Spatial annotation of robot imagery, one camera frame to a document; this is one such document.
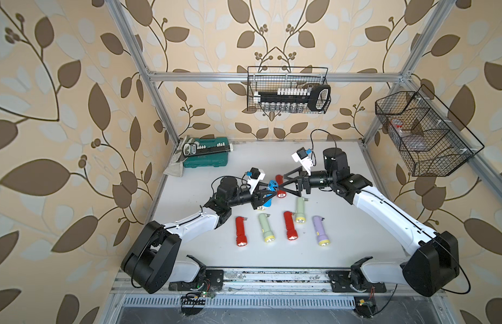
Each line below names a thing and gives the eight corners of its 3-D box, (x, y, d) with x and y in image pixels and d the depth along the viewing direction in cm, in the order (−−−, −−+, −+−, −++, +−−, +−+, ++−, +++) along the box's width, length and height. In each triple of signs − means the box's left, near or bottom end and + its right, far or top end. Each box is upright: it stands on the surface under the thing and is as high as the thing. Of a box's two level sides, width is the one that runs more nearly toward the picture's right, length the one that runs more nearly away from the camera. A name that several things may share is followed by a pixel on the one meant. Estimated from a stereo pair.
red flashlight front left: (236, 246, 84) (235, 244, 82) (236, 219, 92) (235, 216, 90) (247, 245, 85) (247, 243, 82) (246, 218, 92) (246, 215, 90)
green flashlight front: (264, 243, 84) (265, 241, 83) (258, 216, 92) (258, 214, 90) (275, 240, 85) (276, 239, 83) (268, 213, 93) (268, 211, 91)
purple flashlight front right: (319, 246, 84) (320, 244, 82) (312, 218, 92) (313, 215, 90) (329, 245, 84) (331, 244, 82) (321, 217, 92) (323, 215, 90)
